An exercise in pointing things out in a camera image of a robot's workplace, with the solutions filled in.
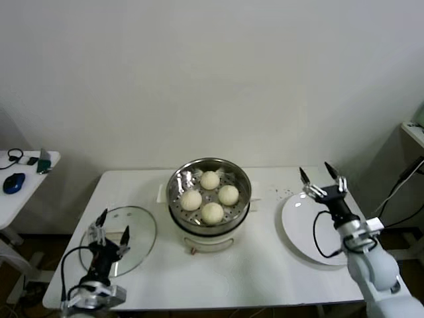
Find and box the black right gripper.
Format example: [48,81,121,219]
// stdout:
[299,161,356,227]

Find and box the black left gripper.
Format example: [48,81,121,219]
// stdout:
[86,208,131,279]

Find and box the round glass lid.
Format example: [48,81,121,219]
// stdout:
[79,205,158,278]

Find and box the white steamed baozi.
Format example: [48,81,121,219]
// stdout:
[181,189,203,212]
[200,170,220,191]
[217,184,240,206]
[201,202,225,225]

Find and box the stainless steel steamer basket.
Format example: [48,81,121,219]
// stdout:
[156,158,264,234]

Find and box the white round plate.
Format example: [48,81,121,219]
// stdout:
[281,191,365,267]

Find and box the white side table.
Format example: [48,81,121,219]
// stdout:
[0,150,62,304]

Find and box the green and grey tool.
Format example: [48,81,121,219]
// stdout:
[36,148,54,175]

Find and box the white electric cooker pot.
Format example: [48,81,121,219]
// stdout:
[169,198,259,255]

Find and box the white shelf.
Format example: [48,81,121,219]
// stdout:
[400,121,424,148]

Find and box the blue computer mouse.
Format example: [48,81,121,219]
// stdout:
[2,172,27,195]

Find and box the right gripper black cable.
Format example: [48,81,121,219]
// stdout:
[313,210,348,259]

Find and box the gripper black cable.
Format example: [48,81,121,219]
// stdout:
[60,245,95,302]
[313,210,348,259]

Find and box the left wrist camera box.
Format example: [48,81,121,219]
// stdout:
[105,286,129,304]

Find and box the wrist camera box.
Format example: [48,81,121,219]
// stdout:
[105,286,129,304]
[366,217,385,233]

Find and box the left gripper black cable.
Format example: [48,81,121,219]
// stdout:
[60,245,95,302]

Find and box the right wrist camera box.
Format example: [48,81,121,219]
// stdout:
[366,217,385,233]

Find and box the black earphone cable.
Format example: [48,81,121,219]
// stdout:
[0,148,25,170]

